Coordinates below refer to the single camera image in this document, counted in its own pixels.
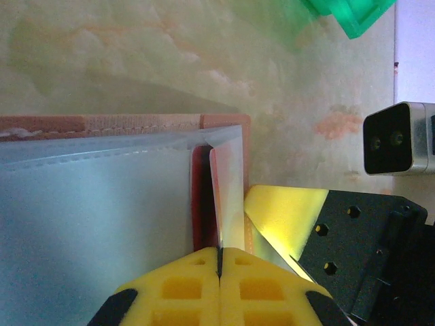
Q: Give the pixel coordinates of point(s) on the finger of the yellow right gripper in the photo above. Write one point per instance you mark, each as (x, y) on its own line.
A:
(285, 210)

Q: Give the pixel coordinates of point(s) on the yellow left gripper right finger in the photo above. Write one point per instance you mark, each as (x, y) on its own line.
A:
(258, 292)

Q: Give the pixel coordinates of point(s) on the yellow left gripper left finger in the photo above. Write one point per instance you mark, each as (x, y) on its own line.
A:
(183, 292)

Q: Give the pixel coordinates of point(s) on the red white card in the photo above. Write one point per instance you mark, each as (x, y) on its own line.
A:
(231, 190)

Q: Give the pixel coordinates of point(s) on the green plastic bin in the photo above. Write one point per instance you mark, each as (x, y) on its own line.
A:
(353, 17)

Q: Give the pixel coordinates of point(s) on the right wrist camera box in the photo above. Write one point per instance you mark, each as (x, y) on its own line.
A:
(387, 139)

